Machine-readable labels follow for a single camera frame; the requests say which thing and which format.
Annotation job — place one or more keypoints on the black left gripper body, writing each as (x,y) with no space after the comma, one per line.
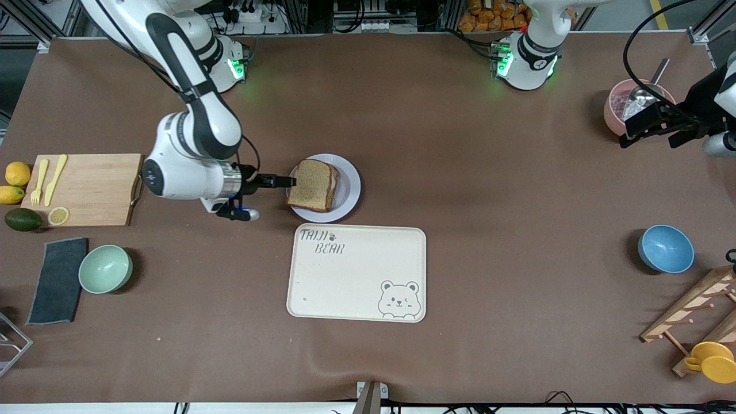
(702,99)

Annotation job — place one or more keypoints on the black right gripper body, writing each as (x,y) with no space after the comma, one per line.
(250,180)

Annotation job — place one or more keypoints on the plain brown bread slice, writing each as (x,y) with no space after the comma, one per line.
(310,185)

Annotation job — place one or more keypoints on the pale lilac round plate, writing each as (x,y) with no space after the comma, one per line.
(349,195)

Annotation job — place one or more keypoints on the cream bear print tray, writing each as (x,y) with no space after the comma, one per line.
(351,276)

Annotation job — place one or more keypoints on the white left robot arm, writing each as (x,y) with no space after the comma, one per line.
(529,63)

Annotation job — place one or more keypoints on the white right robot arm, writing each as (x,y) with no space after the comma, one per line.
(190,172)

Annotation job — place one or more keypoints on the metal scoop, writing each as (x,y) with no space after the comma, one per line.
(647,92)

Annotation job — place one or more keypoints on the clear ice cubes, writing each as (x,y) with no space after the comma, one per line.
(620,103)

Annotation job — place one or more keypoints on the pink bowl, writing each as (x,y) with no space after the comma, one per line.
(610,118)

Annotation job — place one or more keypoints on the fried egg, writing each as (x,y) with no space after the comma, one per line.
(333,181)

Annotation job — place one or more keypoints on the blue bowl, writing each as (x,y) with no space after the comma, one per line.
(666,248)

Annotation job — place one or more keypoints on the wooden cutting board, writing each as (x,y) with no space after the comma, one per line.
(92,190)

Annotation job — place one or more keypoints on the white power strip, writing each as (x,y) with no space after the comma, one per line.
(253,17)

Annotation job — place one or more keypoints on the wooden rack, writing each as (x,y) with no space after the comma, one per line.
(698,302)

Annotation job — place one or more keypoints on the mint green bowl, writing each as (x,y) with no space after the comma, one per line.
(104,269)

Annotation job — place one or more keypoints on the orange pastries pile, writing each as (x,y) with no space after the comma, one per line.
(494,17)

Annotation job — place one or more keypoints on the yellow plastic knife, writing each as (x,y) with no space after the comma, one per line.
(56,175)

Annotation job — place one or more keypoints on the lemon slice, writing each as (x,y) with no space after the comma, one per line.
(58,215)

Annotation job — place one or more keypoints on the yellow plastic fork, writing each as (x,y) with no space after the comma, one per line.
(40,178)

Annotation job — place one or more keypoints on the dark grey cloth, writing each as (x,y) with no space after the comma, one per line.
(57,282)

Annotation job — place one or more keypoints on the green avocado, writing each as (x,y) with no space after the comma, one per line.
(23,219)

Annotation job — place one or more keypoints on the yellow cup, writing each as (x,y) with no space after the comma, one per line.
(716,363)

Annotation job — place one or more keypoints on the round yellow lemon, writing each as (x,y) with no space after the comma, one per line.
(18,173)

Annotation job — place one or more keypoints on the oval yellow lemon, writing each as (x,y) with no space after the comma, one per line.
(10,195)

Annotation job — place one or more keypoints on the aluminium frame post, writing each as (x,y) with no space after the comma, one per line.
(710,23)
(43,26)

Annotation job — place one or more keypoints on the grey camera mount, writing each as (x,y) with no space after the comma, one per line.
(369,398)

